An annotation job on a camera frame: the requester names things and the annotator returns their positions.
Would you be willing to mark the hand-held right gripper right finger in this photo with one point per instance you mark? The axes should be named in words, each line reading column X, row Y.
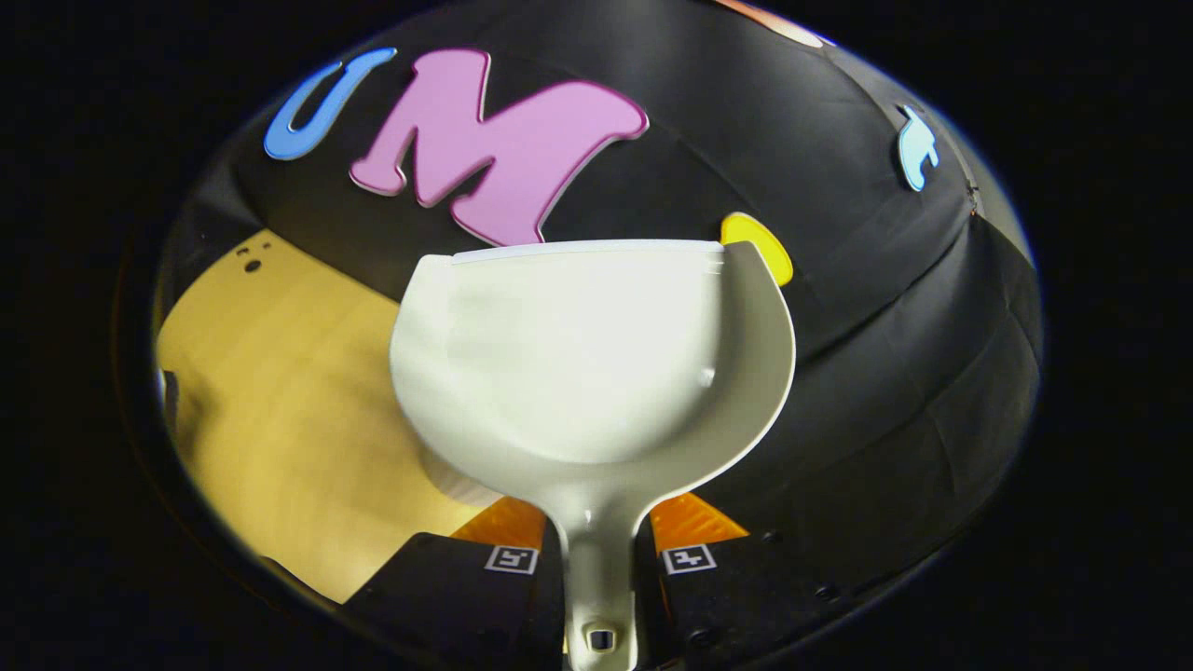
column 746, row 596

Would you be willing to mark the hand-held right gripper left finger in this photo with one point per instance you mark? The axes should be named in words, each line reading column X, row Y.
column 447, row 596

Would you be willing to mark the white plastic dustpan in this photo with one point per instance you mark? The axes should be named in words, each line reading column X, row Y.
column 587, row 373

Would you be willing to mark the wooden desktop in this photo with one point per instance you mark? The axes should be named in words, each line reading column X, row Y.
column 280, row 391

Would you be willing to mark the black backdrop cloth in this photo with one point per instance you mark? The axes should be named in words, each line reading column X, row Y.
column 839, row 373

